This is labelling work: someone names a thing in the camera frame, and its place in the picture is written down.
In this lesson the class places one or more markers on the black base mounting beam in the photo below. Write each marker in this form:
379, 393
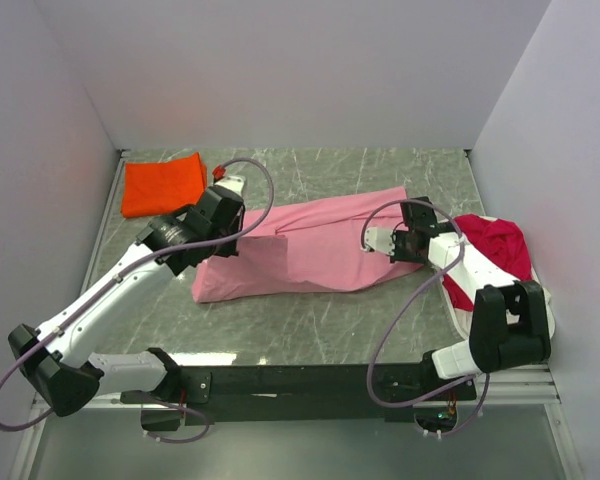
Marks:
309, 392

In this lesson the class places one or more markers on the crimson red t-shirt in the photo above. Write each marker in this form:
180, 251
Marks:
502, 242

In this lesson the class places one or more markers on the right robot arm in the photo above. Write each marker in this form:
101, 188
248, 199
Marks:
509, 324

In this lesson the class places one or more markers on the white laundry basket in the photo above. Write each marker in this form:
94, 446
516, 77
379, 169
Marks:
456, 298

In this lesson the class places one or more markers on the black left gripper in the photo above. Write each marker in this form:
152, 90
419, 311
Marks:
228, 236

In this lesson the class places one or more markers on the white t-shirt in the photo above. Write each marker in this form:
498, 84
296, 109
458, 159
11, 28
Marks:
462, 319

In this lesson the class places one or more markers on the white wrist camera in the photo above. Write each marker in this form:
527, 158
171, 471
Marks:
379, 240
235, 183

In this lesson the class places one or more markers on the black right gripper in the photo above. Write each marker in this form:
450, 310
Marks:
403, 245

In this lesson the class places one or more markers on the pink t-shirt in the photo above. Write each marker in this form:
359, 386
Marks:
308, 247

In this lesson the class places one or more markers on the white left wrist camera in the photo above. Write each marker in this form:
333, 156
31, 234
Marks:
235, 183

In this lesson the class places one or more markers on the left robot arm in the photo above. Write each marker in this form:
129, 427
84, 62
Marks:
68, 372

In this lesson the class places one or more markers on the folded orange t-shirt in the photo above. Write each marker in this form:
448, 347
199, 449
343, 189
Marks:
158, 188

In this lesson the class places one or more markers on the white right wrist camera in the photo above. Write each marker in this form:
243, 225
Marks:
379, 240

